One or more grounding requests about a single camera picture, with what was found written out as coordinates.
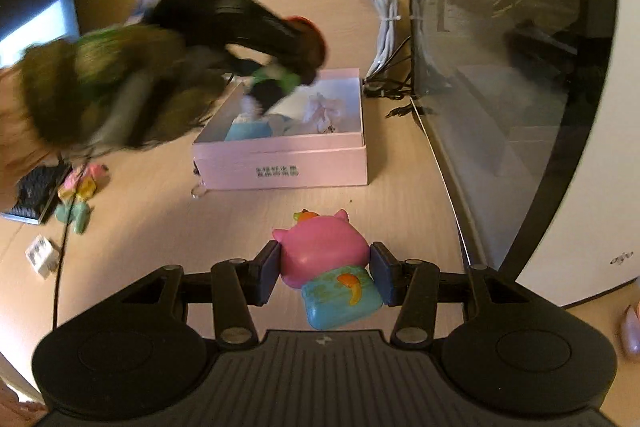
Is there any white battery charger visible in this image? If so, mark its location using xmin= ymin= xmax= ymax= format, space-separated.
xmin=24 ymin=234 xmax=62 ymax=280

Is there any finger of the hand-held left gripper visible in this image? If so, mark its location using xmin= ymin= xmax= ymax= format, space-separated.
xmin=220 ymin=0 xmax=306 ymax=42
xmin=222 ymin=38 xmax=318 ymax=82

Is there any bundle of black cables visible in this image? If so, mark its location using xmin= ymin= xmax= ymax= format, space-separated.
xmin=362 ymin=36 xmax=433 ymax=118

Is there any pink blurred object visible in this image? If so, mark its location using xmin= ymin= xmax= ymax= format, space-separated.
xmin=619 ymin=299 xmax=640 ymax=359

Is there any pink pig toy blue pillow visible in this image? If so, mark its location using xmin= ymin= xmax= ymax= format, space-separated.
xmin=271 ymin=208 xmax=384 ymax=332

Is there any pale pink toy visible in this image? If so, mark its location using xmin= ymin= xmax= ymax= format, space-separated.
xmin=301 ymin=92 xmax=347 ymax=134

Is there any light blue toy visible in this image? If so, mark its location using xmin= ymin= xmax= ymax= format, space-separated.
xmin=225 ymin=113 xmax=275 ymax=142

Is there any large monitor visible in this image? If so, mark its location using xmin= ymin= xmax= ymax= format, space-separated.
xmin=402 ymin=0 xmax=640 ymax=309

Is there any brown oval plush toy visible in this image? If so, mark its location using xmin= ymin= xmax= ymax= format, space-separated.
xmin=279 ymin=14 xmax=329 ymax=82

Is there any person's right forearm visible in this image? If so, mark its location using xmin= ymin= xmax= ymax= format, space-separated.
xmin=0 ymin=379 xmax=43 ymax=427

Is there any pastel yellow small toy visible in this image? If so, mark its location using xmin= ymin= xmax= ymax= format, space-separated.
xmin=57 ymin=178 xmax=97 ymax=204

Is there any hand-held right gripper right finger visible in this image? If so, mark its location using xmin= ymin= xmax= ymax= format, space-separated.
xmin=369 ymin=241 xmax=527 ymax=348

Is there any person's left forearm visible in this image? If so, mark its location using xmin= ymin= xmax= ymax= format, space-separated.
xmin=0 ymin=66 xmax=61 ymax=195

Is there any green black knit toy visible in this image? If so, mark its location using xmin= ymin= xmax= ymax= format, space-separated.
xmin=245 ymin=63 xmax=303 ymax=108

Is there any pastel pink small toy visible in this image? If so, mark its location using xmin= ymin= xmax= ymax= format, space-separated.
xmin=64 ymin=163 xmax=109 ymax=188

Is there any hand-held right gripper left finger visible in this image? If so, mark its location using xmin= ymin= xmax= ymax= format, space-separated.
xmin=120 ymin=239 xmax=281 ymax=348

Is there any person's left hand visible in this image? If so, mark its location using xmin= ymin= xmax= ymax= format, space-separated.
xmin=19 ymin=26 xmax=228 ymax=154

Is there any pink cardboard box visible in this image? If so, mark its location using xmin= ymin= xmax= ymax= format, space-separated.
xmin=191 ymin=67 xmax=369 ymax=192

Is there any thin black cable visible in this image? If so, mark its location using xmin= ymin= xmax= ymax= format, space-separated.
xmin=52 ymin=199 xmax=78 ymax=333

